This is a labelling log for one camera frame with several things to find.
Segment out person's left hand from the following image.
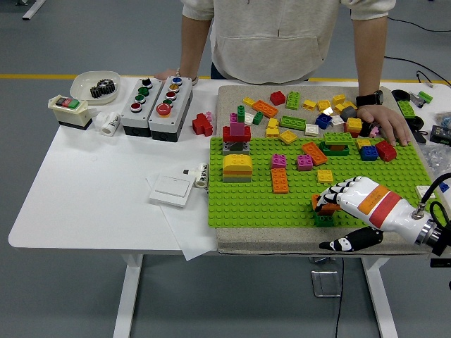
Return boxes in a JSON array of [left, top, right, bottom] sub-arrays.
[[357, 104, 412, 147]]

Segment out person's right hand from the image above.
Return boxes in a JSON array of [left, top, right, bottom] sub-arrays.
[[154, 68, 194, 84]]

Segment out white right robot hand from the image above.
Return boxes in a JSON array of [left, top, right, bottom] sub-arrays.
[[313, 175, 430, 253]]

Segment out orange long brick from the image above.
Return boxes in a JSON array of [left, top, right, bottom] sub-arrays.
[[302, 142, 328, 166], [252, 99, 279, 119], [271, 168, 290, 195], [311, 193, 342, 216]]

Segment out lime green studded baseplate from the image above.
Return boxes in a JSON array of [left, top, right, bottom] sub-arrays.
[[207, 136, 448, 229]]

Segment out lime long brick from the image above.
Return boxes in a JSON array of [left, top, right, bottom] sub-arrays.
[[397, 99, 416, 118], [279, 115, 307, 132], [323, 131, 354, 145]]

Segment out red sloped brick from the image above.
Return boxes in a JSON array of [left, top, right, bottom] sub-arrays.
[[374, 139, 398, 162]]

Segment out grey curved brick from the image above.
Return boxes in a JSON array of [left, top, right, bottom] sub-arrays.
[[340, 106, 357, 124]]

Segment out blue square brick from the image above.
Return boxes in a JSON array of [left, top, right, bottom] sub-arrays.
[[359, 144, 379, 162], [314, 112, 332, 130]]

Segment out red cross-shaped brick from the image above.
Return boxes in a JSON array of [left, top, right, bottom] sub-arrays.
[[192, 112, 214, 137]]

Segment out red wide brick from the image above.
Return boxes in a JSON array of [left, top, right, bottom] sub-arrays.
[[222, 125, 252, 143]]

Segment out grey arch brick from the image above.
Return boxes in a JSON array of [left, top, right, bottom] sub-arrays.
[[222, 139, 251, 156]]

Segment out yellow orange grey brick stack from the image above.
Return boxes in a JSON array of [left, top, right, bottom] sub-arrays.
[[222, 154, 254, 183]]

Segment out black wristwatch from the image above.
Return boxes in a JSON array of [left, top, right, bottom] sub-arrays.
[[355, 89, 384, 108]]

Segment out grey emergency-stop control box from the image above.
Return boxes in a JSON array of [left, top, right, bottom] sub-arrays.
[[147, 75, 194, 143]]

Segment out grey four-button control box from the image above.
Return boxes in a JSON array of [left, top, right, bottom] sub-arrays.
[[121, 77, 163, 137]]

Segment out black box yellow marks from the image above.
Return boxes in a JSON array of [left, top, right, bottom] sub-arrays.
[[431, 125, 451, 144]]

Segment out bag of blue parts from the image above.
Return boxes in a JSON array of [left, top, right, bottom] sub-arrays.
[[430, 111, 451, 128]]

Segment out black metal gear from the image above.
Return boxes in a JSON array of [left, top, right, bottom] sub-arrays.
[[89, 77, 116, 99]]

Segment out grey-brown mat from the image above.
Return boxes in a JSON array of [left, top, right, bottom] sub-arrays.
[[215, 84, 451, 257]]

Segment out clear plastic bag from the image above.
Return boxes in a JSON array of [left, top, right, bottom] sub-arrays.
[[421, 143, 451, 175]]

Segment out white pipe fitting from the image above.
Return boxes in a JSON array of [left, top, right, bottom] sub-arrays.
[[94, 111, 122, 137]]

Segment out white plastic bowl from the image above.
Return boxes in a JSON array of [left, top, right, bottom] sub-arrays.
[[69, 70, 122, 106]]

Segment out silver floor outlet box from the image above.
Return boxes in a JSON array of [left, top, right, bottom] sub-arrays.
[[310, 269, 342, 299]]

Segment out white table leg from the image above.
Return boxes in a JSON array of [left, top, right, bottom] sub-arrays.
[[359, 256, 399, 338], [112, 253, 144, 338]]

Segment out white labelled cylinder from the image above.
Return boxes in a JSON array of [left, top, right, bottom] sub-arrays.
[[194, 163, 209, 189]]

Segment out person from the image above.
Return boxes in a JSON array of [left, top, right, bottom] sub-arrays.
[[181, 0, 397, 85]]

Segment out white furniture foot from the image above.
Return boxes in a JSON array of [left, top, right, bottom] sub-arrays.
[[22, 0, 47, 20]]

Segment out white paper sheet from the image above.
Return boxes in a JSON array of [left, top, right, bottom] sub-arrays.
[[145, 174, 218, 263]]

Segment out white bead bracelet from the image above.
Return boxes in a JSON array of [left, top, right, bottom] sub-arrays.
[[175, 67, 200, 86]]

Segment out black cable with connector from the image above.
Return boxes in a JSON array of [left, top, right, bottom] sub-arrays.
[[415, 70, 435, 88]]

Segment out long black floor cable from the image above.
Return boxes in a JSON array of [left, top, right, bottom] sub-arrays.
[[383, 55, 451, 88]]

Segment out dark green frame brick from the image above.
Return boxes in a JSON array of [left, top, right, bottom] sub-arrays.
[[319, 140, 351, 157]]

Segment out black cable under table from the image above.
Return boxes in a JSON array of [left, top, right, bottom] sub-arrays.
[[334, 258, 345, 338]]

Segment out cream red-green switch box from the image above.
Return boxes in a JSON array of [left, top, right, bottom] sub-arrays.
[[47, 94, 93, 131]]

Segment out white wall switch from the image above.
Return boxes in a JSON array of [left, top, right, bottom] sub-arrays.
[[149, 175, 194, 208]]

